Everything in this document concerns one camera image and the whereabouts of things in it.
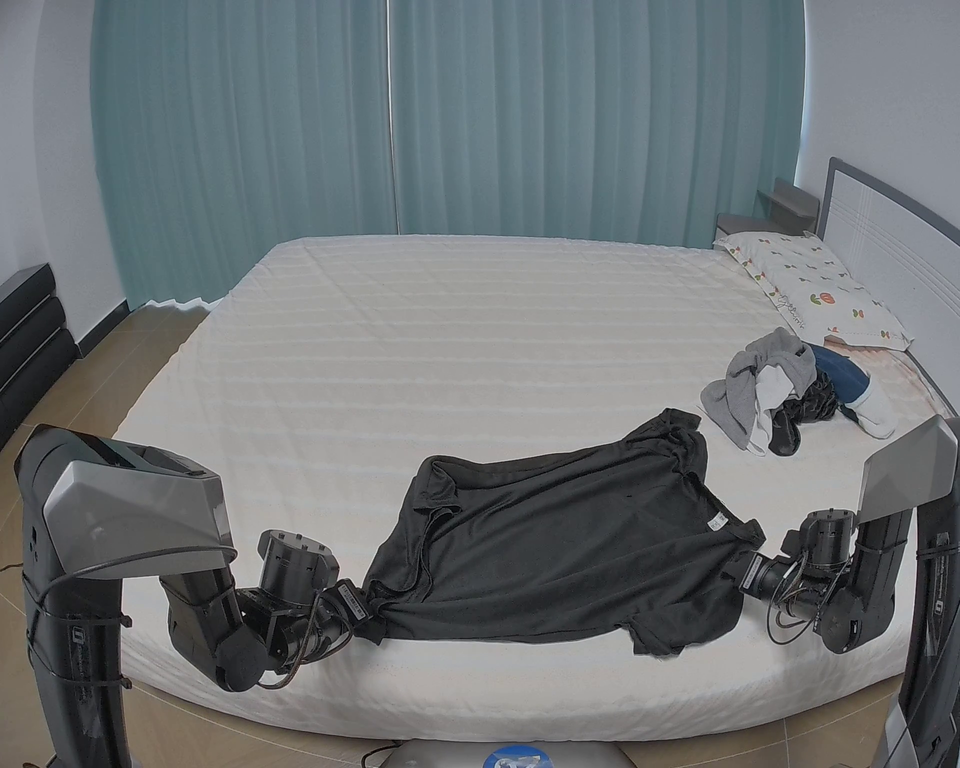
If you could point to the grey bedside table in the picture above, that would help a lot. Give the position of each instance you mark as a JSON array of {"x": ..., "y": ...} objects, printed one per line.
[{"x": 787, "y": 206}]

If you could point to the white printed pillow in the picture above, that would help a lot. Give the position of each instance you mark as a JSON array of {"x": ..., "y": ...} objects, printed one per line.
[{"x": 817, "y": 292}]

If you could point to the black chest of drawers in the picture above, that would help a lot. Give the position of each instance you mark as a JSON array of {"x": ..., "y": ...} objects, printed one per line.
[{"x": 30, "y": 337}]

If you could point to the black T-shirt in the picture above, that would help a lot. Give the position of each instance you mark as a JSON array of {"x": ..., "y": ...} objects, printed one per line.
[{"x": 570, "y": 540}]

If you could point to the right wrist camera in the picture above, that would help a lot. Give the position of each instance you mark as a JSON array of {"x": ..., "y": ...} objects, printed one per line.
[{"x": 791, "y": 544}]

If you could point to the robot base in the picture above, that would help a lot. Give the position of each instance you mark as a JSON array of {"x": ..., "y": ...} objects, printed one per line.
[{"x": 510, "y": 756}]

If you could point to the bed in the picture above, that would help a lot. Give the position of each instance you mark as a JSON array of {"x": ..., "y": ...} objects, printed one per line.
[{"x": 450, "y": 360}]

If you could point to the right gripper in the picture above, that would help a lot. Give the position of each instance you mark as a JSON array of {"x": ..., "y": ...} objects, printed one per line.
[{"x": 769, "y": 579}]

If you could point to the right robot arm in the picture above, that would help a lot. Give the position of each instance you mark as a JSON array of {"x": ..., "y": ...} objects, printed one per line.
[{"x": 870, "y": 585}]

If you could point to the blue-green curtain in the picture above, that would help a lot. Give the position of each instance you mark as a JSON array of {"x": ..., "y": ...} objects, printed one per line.
[
  {"x": 585, "y": 120},
  {"x": 247, "y": 150}
]

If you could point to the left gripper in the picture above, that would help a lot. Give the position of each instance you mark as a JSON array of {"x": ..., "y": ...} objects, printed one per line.
[{"x": 337, "y": 615}]

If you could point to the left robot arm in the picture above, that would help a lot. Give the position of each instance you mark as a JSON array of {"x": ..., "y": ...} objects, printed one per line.
[{"x": 75, "y": 600}]

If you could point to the pile of clothes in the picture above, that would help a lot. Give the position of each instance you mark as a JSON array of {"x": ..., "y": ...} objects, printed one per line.
[{"x": 757, "y": 390}]

